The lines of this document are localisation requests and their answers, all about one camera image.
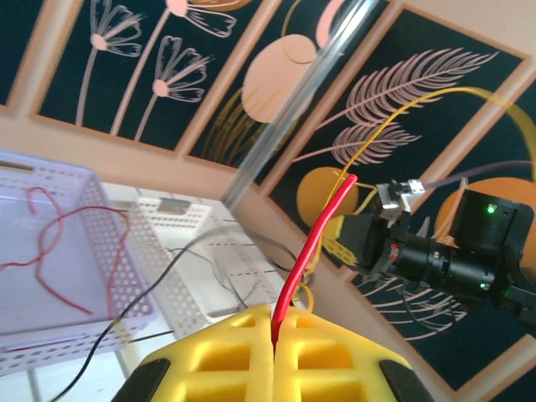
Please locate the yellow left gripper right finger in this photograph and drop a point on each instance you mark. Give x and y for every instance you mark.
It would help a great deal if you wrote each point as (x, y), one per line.
(335, 343)

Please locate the purple plastic basket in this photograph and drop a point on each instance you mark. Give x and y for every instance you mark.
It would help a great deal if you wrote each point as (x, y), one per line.
(25, 326)

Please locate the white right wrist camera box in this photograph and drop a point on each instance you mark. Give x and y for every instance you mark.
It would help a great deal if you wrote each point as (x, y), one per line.
(391, 203)

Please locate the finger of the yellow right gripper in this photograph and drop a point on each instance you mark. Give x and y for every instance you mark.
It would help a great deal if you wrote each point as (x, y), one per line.
(341, 253)
(337, 228)

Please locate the small white plastic basket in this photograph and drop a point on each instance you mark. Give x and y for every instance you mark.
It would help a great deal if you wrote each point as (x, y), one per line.
(197, 301)

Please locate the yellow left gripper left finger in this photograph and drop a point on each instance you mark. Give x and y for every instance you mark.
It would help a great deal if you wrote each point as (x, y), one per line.
(218, 343)

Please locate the clear plastic tube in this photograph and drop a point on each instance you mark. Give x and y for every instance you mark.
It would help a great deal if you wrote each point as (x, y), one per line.
(293, 96)

